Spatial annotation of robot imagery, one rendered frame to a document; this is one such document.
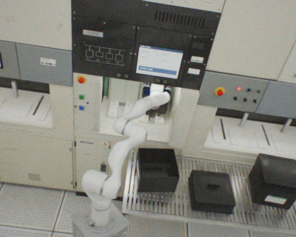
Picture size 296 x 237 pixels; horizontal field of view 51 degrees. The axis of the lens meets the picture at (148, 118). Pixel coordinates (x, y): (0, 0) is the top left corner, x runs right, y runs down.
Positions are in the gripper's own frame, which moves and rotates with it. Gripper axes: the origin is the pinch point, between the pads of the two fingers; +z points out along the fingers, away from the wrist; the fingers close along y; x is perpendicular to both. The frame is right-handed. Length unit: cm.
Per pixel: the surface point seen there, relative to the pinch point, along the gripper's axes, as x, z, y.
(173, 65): 35.7, -32.3, 8.0
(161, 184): -37, -73, 15
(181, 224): -121, -47, 47
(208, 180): -35, -63, 49
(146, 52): 42, -34, -11
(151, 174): -44, -59, 8
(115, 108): -31.1, -4.9, -31.8
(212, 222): -45, -90, 54
